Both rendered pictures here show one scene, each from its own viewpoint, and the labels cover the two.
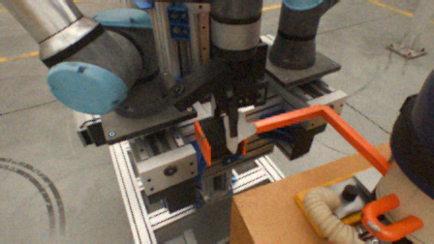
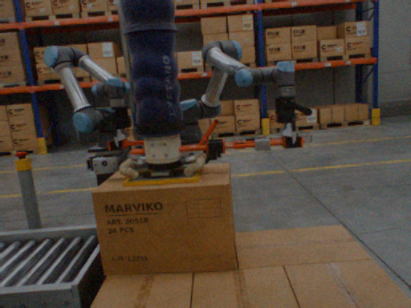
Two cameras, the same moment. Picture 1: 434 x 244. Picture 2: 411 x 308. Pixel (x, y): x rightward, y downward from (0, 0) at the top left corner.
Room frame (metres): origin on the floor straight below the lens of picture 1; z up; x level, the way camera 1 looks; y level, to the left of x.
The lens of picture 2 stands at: (-1.18, -1.30, 1.37)
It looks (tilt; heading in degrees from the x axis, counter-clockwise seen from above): 12 degrees down; 26
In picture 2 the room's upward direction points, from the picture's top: 5 degrees counter-clockwise
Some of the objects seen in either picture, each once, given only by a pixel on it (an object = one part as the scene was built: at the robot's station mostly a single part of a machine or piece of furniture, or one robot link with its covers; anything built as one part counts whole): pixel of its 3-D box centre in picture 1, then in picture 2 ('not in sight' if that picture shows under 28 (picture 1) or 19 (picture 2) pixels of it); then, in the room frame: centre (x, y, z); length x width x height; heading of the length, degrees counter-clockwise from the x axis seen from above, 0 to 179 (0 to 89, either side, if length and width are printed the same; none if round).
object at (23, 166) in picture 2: not in sight; (36, 234); (0.31, 0.69, 0.50); 0.07 x 0.07 x 1.00; 25
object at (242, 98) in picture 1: (237, 75); (120, 118); (0.40, -0.03, 1.22); 0.09 x 0.08 x 0.12; 111
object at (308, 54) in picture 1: (294, 44); (189, 130); (0.79, -0.23, 1.09); 0.15 x 0.15 x 0.10
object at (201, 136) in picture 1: (219, 137); (118, 144); (0.39, 0.00, 1.07); 0.09 x 0.08 x 0.05; 21
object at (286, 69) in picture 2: not in sight; (285, 74); (0.47, -0.91, 1.37); 0.09 x 0.08 x 0.11; 55
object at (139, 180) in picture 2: not in sight; (161, 176); (0.16, -0.41, 0.97); 0.34 x 0.10 x 0.05; 111
